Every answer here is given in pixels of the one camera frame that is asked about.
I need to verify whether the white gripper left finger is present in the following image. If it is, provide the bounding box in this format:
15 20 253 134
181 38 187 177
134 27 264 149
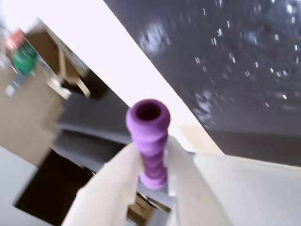
63 140 143 226

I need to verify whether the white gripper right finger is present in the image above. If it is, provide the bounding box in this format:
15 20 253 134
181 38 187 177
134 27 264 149
149 136 301 226

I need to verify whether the purple ribbed pen grip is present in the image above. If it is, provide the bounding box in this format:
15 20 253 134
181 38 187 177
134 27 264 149
125 98 171 191

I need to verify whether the shiny black table mat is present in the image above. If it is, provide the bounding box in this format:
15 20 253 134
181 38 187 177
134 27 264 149
103 0 301 166

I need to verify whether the white board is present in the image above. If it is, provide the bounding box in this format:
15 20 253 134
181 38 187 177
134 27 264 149
0 0 228 157

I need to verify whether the brown wooden furniture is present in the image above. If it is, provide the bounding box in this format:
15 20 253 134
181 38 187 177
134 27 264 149
23 17 93 100

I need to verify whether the green object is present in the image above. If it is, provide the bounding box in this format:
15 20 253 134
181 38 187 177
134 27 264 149
11 46 39 77

